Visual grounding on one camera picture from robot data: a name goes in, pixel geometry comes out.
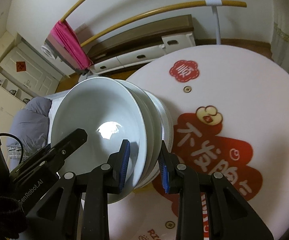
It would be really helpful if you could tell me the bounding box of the white bowl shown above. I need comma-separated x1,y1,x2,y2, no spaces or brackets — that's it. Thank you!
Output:
123,81,173,189
117,80,161,189
51,77,147,204

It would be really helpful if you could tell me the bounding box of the large grey rimmed plate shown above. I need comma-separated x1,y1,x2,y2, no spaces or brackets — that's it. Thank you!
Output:
139,91,174,187

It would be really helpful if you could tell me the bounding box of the cream wardrobe cabinet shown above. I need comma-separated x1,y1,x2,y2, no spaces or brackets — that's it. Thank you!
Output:
0,73,33,133

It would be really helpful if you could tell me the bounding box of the pink printed tablecloth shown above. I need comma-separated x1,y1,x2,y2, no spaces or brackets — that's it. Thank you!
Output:
104,45,289,240

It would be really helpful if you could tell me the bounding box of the white door with red sign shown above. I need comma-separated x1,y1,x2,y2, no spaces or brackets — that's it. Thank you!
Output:
0,47,59,96

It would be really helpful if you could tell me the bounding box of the brown grey hanging cloth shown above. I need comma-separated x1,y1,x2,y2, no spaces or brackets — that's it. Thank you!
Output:
45,34,87,74

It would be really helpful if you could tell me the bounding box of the white floor fan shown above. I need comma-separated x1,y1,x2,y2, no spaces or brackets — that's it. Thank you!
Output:
41,44,58,60

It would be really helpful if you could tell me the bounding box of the brown topped white tv cabinet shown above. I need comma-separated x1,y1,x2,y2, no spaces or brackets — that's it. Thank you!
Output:
87,15,196,74

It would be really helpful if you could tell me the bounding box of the pink towel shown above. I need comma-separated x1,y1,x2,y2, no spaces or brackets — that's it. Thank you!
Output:
49,21,92,70

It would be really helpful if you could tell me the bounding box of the yellow and white drying rack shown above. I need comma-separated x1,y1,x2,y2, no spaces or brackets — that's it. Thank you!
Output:
60,0,247,48

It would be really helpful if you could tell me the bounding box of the black cable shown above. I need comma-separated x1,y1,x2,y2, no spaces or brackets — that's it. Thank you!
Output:
0,132,24,163

